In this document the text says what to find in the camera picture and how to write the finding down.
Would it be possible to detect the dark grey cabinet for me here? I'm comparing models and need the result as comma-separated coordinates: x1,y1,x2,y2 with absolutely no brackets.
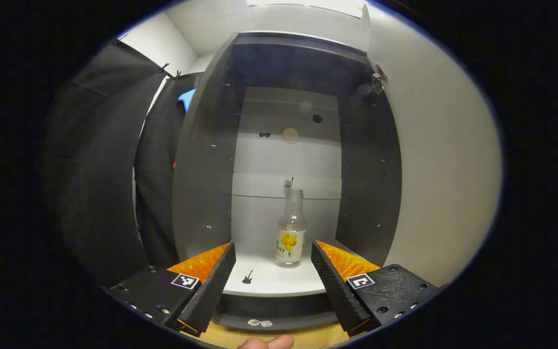
172,31,403,333

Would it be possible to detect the clear glass bottle yellow label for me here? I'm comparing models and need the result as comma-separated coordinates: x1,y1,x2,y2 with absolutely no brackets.
275,189,308,268

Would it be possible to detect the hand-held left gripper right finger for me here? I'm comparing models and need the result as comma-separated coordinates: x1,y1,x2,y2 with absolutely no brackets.
311,240,442,338

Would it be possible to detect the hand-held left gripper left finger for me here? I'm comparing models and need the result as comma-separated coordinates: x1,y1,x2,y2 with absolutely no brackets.
108,242,237,338

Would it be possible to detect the beige cabinet door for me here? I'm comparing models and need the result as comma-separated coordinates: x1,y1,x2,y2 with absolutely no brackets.
365,4,503,287

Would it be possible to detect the metal door hinge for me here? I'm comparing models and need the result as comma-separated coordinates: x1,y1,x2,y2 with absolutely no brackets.
369,63,389,95

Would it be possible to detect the black backdrop cloth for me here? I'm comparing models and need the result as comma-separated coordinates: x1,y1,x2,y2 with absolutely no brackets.
44,40,204,287

